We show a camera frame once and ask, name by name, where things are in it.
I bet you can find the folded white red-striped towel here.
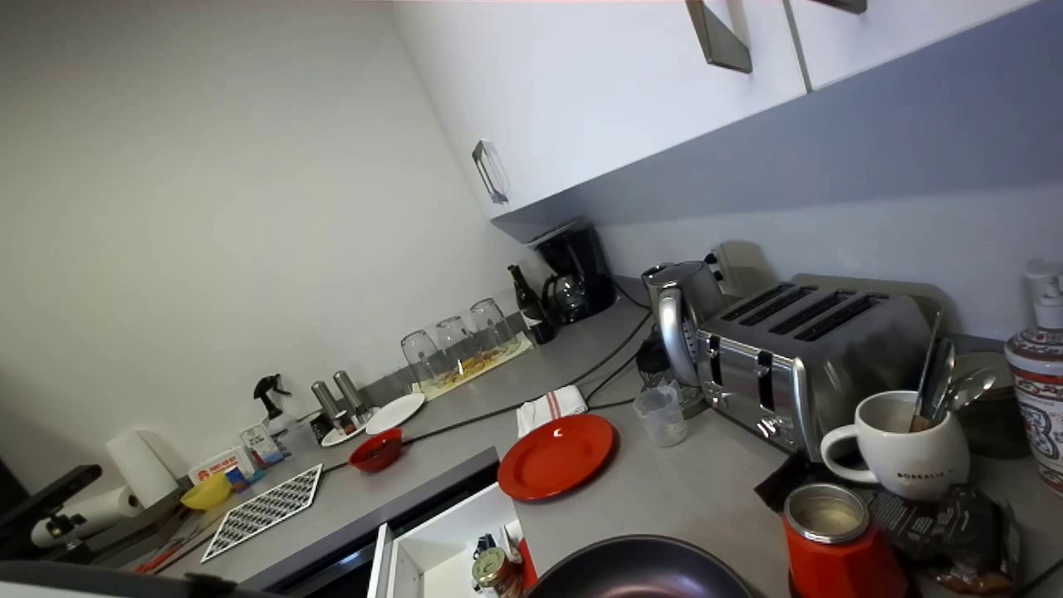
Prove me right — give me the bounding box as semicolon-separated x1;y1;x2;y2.
516;383;591;441

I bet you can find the white paper towel roll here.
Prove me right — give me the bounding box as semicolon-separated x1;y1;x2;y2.
105;428;179;512

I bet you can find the dark glass bottle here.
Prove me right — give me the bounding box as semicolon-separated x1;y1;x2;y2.
507;263;557;345

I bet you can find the black coffee machine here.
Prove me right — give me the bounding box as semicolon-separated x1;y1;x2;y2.
533;223;621;324

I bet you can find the yellowish drying mat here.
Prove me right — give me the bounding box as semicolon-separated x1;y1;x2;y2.
415;329;539;406

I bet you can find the stainless steel kettle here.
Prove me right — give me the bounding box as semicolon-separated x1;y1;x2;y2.
644;240;776;425

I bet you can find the red plate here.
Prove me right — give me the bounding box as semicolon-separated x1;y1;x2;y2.
495;410;621;504

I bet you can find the small clear glass cup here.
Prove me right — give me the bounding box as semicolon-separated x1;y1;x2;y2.
631;379;691;449

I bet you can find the white plate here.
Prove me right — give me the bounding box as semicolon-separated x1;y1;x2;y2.
362;390;430;439

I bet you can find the steel shaker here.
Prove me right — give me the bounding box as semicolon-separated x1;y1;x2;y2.
309;379;344;434
332;369;370;428

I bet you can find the small red bowl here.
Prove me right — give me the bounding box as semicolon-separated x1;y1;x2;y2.
350;428;408;473

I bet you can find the white upper cabinet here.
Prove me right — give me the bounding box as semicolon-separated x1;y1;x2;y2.
393;0;1042;243

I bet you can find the white open drawer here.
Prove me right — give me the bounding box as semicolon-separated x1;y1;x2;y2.
365;482;534;598

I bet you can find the spray bottle with black head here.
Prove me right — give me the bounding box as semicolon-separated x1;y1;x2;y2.
249;373;292;428

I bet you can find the dark frying pan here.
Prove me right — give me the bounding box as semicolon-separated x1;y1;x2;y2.
528;533;760;598

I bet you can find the chrome four-slot toaster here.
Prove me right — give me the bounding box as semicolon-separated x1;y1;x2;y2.
691;272;961;459

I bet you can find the black coaster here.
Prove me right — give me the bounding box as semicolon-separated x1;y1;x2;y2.
753;444;827;514

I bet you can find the diamond grid trivet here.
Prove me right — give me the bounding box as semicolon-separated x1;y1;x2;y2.
197;460;324;568

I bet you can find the white box with red print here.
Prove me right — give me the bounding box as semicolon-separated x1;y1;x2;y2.
187;444;266;491

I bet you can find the yellow bowl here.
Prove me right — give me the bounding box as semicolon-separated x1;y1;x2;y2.
179;473;235;514

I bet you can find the red metal can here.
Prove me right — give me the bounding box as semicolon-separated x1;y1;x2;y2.
782;479;911;598

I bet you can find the white ceramic mug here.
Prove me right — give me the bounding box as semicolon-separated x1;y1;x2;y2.
816;386;972;504

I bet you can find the steel spoon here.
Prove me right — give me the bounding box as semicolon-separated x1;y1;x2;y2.
934;343;963;425
944;369;999;417

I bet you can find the red utensil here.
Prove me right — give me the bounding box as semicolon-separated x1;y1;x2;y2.
125;528;211;578

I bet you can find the white cylinder with black end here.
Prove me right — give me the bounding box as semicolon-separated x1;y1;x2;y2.
28;485;142;555

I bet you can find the dark glossy package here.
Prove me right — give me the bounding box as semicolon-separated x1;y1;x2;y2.
874;485;1027;598

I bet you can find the patterned ceramic soap dispenser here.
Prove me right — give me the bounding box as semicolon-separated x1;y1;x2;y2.
1003;259;1063;493

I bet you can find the black power cable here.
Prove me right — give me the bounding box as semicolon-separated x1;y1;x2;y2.
320;307;659;479

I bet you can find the thin steel cutlery handle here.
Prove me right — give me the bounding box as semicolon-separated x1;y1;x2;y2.
906;307;948;428

